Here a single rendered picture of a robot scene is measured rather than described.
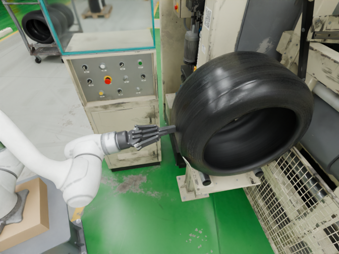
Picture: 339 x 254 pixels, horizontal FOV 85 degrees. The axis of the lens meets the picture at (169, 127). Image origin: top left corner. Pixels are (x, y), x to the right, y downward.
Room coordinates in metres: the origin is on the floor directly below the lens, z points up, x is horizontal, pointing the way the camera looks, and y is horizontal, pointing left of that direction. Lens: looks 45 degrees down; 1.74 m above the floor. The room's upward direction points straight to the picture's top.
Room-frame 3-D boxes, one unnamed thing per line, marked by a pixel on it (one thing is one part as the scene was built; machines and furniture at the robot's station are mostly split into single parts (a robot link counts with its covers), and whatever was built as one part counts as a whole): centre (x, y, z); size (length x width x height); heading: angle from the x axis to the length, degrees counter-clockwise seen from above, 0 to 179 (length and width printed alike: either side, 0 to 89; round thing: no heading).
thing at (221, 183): (0.65, -0.29, 0.80); 0.37 x 0.36 x 0.02; 100
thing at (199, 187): (0.63, -0.15, 0.83); 0.36 x 0.09 x 0.06; 10
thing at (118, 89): (1.29, 0.39, 0.63); 0.56 x 0.41 x 1.27; 100
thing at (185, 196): (0.90, -0.23, 0.02); 0.27 x 0.27 x 0.04; 10
